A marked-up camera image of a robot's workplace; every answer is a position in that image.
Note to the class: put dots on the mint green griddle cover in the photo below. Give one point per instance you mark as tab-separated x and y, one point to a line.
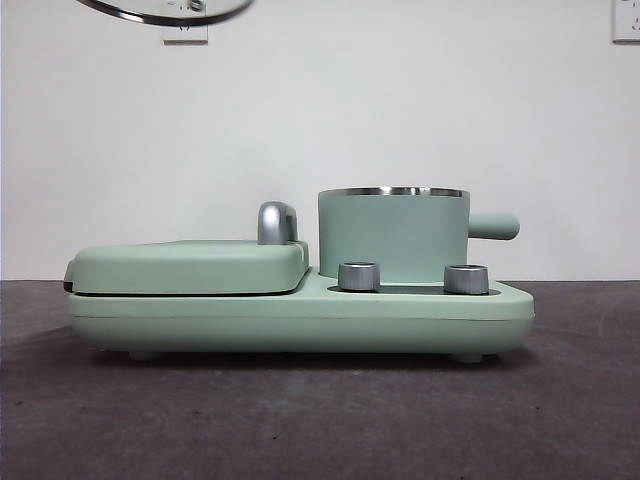
190	267

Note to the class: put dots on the white wall socket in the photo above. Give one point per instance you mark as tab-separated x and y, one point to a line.
627	20
175	35

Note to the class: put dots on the mint green breakfast machine base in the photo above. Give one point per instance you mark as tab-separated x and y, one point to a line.
300	325

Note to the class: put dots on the silver control knob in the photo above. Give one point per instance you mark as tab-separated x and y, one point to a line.
359	276
466	279

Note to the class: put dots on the glass lid with green knob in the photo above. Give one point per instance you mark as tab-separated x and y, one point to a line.
165	10

